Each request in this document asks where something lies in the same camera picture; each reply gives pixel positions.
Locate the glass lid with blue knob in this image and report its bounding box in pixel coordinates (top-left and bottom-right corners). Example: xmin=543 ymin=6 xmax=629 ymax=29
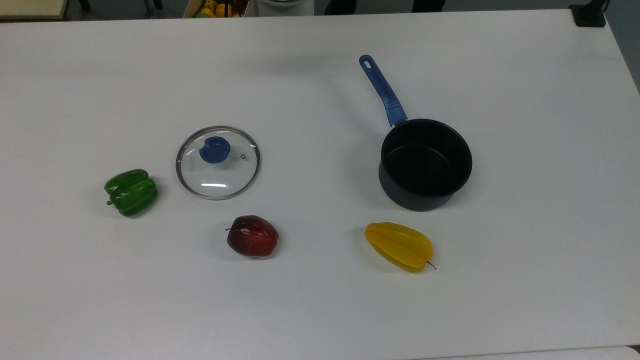
xmin=175 ymin=125 xmax=262 ymax=201

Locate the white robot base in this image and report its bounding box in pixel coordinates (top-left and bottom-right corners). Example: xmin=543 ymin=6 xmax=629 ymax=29
xmin=254 ymin=0 xmax=315 ymax=17

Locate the red apple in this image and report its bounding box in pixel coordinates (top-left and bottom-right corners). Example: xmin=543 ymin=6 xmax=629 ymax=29
xmin=225 ymin=215 xmax=280 ymax=259

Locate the yellow starfruit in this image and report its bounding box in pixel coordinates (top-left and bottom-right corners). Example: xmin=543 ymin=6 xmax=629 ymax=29
xmin=364 ymin=222 xmax=438 ymax=274

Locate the green bell pepper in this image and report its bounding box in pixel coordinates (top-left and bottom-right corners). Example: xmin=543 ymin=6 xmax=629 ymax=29
xmin=104 ymin=169 xmax=160 ymax=218

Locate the cardboard box of toy fruit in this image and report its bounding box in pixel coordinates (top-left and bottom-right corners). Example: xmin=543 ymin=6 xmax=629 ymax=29
xmin=182 ymin=0 xmax=249 ymax=19

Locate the black table clamp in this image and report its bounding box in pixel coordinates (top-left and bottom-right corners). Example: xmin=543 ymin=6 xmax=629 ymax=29
xmin=568 ymin=0 xmax=611 ymax=28

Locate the wooden side table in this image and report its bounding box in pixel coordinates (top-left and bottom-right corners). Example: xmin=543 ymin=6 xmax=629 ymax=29
xmin=0 ymin=0 xmax=70 ymax=21

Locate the black saucepan with blue handle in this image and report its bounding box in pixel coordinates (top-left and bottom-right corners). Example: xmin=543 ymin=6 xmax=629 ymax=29
xmin=358 ymin=54 xmax=473 ymax=213

